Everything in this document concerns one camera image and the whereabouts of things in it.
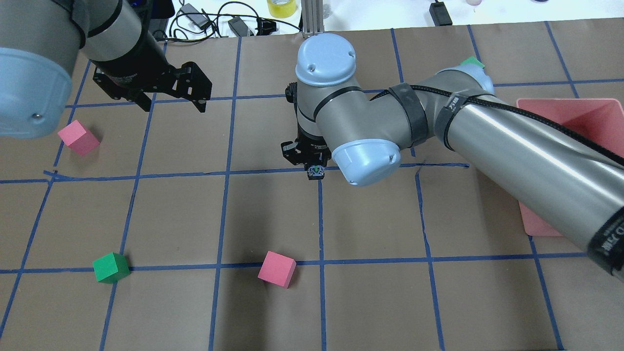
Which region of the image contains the black power adapter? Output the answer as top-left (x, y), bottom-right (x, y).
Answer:
top-left (429, 0), bottom-right (453, 27)

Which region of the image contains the pink foam cube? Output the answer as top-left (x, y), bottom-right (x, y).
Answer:
top-left (57, 120), bottom-right (100, 157)
top-left (257, 251), bottom-right (297, 289)

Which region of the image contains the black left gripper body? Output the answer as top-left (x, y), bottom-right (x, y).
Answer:
top-left (92, 54), bottom-right (212, 113)

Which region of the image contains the aluminium frame post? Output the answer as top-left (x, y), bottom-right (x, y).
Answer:
top-left (301, 0), bottom-right (325, 39)

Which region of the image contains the yellow tape roll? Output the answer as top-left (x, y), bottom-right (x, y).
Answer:
top-left (267, 0), bottom-right (298, 19)

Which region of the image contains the pink foam cube centre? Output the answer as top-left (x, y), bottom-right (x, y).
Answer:
top-left (257, 251), bottom-right (297, 289)

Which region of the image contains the pink plastic bin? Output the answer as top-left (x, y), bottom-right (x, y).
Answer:
top-left (515, 97), bottom-right (624, 237)

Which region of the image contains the yellow mushroom push button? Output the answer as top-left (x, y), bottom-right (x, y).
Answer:
top-left (306, 164), bottom-right (326, 181)

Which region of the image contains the green foam cube near bin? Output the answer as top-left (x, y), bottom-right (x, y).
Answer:
top-left (460, 56), bottom-right (485, 69)

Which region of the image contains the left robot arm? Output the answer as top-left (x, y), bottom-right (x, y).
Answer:
top-left (0, 0), bottom-right (212, 138)

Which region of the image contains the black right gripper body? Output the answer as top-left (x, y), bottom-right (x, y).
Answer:
top-left (280, 82), bottom-right (331, 167)

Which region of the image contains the pink foam cube outer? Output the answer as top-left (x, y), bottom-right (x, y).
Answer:
top-left (57, 120), bottom-right (100, 157)

